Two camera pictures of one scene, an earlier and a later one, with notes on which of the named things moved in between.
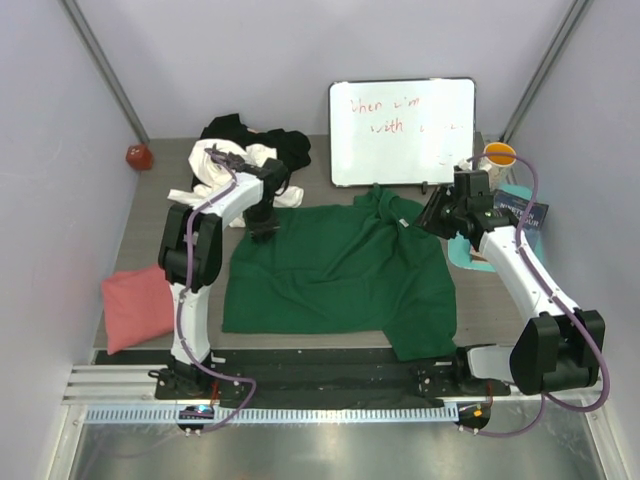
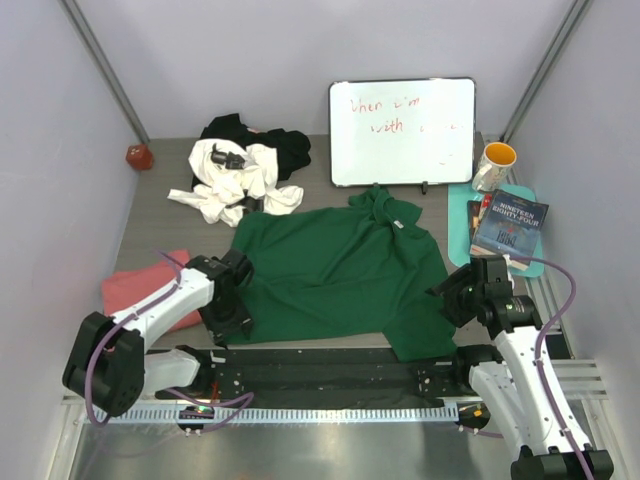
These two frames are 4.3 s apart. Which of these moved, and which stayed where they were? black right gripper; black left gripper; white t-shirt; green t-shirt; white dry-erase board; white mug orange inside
Moved: black left gripper; black right gripper
Stayed: white mug orange inside; white dry-erase board; green t-shirt; white t-shirt
